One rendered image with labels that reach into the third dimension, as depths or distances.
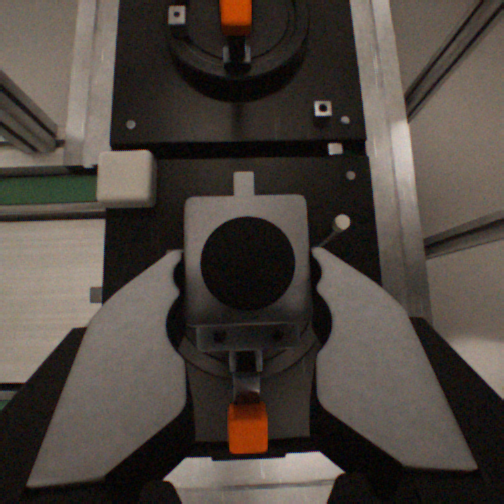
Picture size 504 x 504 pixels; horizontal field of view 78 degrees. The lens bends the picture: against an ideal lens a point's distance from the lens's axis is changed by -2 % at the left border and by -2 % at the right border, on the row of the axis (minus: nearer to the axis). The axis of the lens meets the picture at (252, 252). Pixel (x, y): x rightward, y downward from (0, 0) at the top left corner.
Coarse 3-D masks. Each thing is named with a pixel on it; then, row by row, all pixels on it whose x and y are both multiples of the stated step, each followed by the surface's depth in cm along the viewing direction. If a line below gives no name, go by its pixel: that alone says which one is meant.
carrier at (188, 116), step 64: (128, 0) 32; (192, 0) 29; (256, 0) 30; (320, 0) 32; (128, 64) 30; (192, 64) 28; (256, 64) 28; (320, 64) 31; (128, 128) 29; (192, 128) 29; (256, 128) 30; (320, 128) 30
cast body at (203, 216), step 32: (192, 224) 11; (224, 224) 10; (256, 224) 10; (288, 224) 11; (192, 256) 11; (224, 256) 10; (256, 256) 10; (288, 256) 10; (192, 288) 11; (224, 288) 10; (256, 288) 10; (288, 288) 11; (192, 320) 11; (224, 320) 11; (256, 320) 11; (288, 320) 11
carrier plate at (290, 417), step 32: (160, 160) 29; (192, 160) 29; (224, 160) 29; (256, 160) 29; (288, 160) 29; (320, 160) 29; (352, 160) 29; (160, 192) 28; (192, 192) 28; (224, 192) 28; (256, 192) 28; (288, 192) 29; (320, 192) 29; (352, 192) 29; (128, 224) 28; (160, 224) 28; (320, 224) 28; (352, 224) 28; (128, 256) 27; (160, 256) 27; (352, 256) 28; (192, 384) 26; (224, 384) 26; (288, 384) 26; (224, 416) 25; (288, 416) 25
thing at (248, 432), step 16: (240, 368) 21; (256, 368) 21; (240, 384) 17; (256, 384) 17; (240, 400) 17; (256, 400) 17; (240, 416) 16; (256, 416) 16; (240, 432) 16; (256, 432) 16; (240, 448) 16; (256, 448) 16
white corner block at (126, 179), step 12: (108, 156) 27; (120, 156) 27; (132, 156) 27; (144, 156) 27; (108, 168) 26; (120, 168) 26; (132, 168) 26; (144, 168) 26; (156, 168) 28; (108, 180) 26; (120, 180) 26; (132, 180) 26; (144, 180) 26; (156, 180) 28; (108, 192) 26; (120, 192) 26; (132, 192) 26; (144, 192) 26; (108, 204) 27; (120, 204) 27; (132, 204) 27; (144, 204) 27
